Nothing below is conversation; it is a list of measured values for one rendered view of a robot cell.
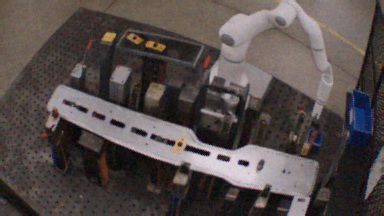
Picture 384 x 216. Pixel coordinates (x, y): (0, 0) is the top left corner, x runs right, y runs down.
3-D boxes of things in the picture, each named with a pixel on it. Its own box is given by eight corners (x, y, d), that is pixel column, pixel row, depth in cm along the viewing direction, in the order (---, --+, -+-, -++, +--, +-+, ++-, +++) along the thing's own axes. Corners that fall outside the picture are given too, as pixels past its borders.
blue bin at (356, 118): (347, 145, 234) (354, 129, 224) (347, 103, 254) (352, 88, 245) (365, 148, 233) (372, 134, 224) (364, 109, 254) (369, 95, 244)
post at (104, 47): (97, 104, 281) (99, 43, 248) (102, 94, 286) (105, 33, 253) (108, 109, 280) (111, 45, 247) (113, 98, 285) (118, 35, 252)
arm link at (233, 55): (216, 55, 270) (221, 21, 252) (233, 36, 281) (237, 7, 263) (239, 67, 267) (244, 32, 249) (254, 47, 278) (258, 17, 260)
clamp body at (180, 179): (163, 218, 238) (165, 182, 213) (170, 202, 246) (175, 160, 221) (182, 223, 237) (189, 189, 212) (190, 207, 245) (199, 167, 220)
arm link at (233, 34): (241, 37, 268) (226, 54, 258) (225, 19, 265) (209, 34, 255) (302, 16, 230) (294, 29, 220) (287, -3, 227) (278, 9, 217)
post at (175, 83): (162, 147, 268) (168, 84, 238) (165, 139, 271) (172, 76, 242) (173, 151, 267) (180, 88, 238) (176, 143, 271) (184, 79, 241)
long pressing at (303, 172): (43, 113, 234) (43, 111, 233) (58, 83, 249) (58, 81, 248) (309, 198, 216) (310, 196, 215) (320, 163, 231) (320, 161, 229)
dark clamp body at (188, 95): (165, 159, 264) (171, 100, 236) (174, 138, 273) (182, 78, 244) (188, 166, 263) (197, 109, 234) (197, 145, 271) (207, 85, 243)
